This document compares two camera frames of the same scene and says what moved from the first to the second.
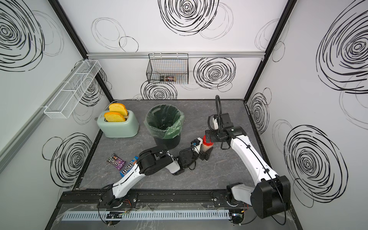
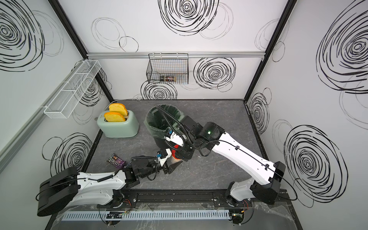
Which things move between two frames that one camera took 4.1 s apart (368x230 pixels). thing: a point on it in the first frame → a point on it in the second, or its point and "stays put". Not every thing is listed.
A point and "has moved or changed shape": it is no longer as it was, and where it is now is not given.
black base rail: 106,199 stays put
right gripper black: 212,135 → 183,154
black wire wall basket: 168,68 stays put
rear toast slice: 118,108 stays put
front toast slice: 114,117 stays put
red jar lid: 204,141 has moved or changed shape
